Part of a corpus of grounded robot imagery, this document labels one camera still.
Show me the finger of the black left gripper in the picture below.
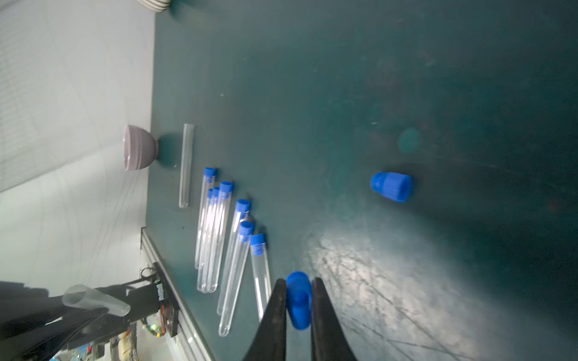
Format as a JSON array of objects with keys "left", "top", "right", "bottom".
[
  {"left": 1, "top": 308, "right": 107, "bottom": 360},
  {"left": 1, "top": 281, "right": 70, "bottom": 325}
]

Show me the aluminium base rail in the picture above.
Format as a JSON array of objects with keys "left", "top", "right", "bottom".
[{"left": 140, "top": 227, "right": 214, "bottom": 360}]

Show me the striped ceramic cup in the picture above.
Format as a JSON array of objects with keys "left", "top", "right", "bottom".
[{"left": 137, "top": 0, "right": 172, "bottom": 13}]

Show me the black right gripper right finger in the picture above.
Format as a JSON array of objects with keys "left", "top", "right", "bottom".
[{"left": 311, "top": 278, "right": 357, "bottom": 360}]

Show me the blue stopper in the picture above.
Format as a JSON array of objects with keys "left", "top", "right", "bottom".
[
  {"left": 286, "top": 272, "right": 312, "bottom": 330},
  {"left": 370, "top": 172, "right": 413, "bottom": 203}
]

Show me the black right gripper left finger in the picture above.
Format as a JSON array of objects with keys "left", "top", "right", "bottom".
[{"left": 243, "top": 278, "right": 287, "bottom": 361}]

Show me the purple bowl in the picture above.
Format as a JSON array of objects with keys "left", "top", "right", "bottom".
[{"left": 123, "top": 125, "right": 158, "bottom": 171}]

